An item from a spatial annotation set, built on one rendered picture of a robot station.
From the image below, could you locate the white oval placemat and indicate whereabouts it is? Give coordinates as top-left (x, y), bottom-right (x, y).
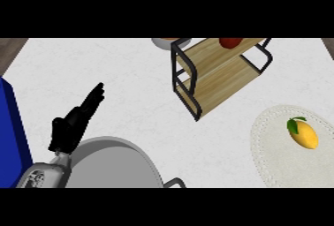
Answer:
top-left (250, 104), bottom-right (334, 189)

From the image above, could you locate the wooden tiered shelf black frame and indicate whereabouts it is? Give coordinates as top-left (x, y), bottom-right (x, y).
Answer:
top-left (171, 37), bottom-right (274, 123)

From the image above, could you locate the grey bowl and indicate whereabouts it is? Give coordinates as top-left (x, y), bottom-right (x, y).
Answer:
top-left (151, 37), bottom-right (194, 51)

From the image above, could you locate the blue box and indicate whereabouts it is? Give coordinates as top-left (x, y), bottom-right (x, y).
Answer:
top-left (0, 77), bottom-right (36, 189)

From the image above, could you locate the red round fruit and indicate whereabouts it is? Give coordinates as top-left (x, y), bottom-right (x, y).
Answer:
top-left (218, 37), bottom-right (244, 49)

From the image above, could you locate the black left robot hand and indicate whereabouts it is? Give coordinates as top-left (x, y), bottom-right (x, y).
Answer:
top-left (48, 82), bottom-right (107, 155)

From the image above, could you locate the grey metal pot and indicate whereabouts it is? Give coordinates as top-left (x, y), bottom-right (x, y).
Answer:
top-left (64, 136), bottom-right (188, 189)

